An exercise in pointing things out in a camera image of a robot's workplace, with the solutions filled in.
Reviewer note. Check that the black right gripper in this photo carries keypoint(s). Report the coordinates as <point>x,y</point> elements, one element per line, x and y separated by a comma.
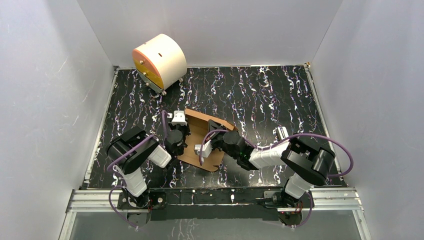
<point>213,126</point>

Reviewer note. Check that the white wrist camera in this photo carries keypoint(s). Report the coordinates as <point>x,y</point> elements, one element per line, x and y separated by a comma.
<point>178,117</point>
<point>204,149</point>

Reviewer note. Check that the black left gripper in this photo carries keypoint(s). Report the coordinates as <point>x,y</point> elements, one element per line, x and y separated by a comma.
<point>185,129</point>

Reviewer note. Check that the left aluminium table edge rail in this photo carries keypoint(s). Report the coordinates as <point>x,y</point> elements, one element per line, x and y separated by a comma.
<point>105,106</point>

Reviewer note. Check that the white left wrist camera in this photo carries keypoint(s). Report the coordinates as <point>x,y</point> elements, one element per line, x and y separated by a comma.
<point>178,117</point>

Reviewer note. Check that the aluminium table edge rail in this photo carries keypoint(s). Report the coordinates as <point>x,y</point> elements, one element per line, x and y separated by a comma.
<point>307,68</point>
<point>105,106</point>

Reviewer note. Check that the small white plastic part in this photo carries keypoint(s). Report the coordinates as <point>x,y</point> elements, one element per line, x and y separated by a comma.
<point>281,132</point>

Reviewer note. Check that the brown cardboard box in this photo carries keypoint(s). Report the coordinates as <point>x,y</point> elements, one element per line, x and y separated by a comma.
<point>199,127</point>

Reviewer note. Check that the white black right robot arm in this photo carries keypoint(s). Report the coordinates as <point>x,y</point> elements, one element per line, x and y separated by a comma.
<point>310,163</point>

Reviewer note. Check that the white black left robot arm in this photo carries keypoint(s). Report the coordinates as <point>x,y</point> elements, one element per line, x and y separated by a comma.
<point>131,149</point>

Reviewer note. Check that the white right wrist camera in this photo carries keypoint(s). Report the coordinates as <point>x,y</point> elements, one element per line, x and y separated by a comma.
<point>204,149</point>

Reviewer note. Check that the aluminium front frame rail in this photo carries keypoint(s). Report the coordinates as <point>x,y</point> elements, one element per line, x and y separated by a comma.
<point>215,203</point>

